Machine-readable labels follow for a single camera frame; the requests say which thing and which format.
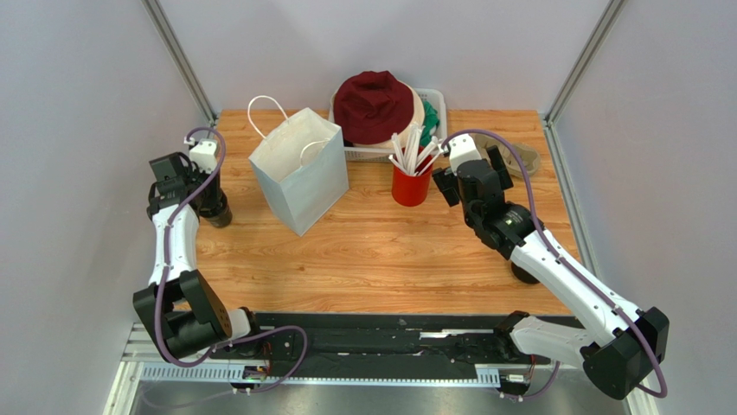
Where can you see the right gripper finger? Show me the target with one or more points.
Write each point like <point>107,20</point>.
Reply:
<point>498,164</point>
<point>447,184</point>

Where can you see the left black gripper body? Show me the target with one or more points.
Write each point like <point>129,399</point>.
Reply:
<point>213,203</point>

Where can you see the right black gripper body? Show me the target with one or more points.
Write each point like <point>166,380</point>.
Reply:
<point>471,175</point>

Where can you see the white paper bag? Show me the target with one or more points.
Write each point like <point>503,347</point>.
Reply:
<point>300,167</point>

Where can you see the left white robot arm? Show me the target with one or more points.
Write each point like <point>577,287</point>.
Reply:
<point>178,307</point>

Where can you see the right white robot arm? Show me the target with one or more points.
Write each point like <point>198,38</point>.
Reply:
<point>618,343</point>

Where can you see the bottom pulp cup carrier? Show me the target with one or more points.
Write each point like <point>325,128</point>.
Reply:
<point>531,158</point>

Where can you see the red cup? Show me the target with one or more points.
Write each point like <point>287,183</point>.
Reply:
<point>411,191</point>

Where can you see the green cloth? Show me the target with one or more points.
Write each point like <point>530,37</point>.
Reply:
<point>430,123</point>

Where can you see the beige hat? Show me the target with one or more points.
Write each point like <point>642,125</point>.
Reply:
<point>403,136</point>

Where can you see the maroon bucket hat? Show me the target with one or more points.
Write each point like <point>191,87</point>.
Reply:
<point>371,107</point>

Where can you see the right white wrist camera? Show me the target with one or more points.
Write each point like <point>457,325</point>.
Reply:
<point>461,149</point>

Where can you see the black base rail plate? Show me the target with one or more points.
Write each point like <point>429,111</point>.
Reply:
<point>352,346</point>

